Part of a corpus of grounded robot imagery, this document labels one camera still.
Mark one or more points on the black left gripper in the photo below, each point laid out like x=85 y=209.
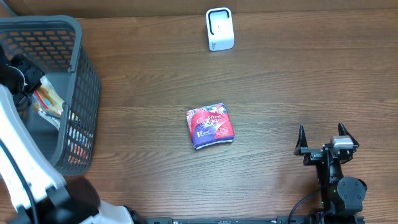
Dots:
x=34 y=73

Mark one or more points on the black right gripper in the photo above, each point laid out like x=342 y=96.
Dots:
x=311 y=155

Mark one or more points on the yellow wet wipes pack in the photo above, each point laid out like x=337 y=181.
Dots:
x=47 y=103

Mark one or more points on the red purple pad pack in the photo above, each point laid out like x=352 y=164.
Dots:
x=209 y=125

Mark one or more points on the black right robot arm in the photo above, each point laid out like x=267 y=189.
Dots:
x=341 y=197

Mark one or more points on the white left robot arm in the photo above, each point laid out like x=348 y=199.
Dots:
x=38 y=192

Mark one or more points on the white barcode scanner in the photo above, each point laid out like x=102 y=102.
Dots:
x=219 y=25

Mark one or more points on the grey plastic mesh basket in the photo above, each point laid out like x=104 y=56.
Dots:
x=54 y=44

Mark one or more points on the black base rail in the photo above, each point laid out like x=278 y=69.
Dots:
x=137 y=218

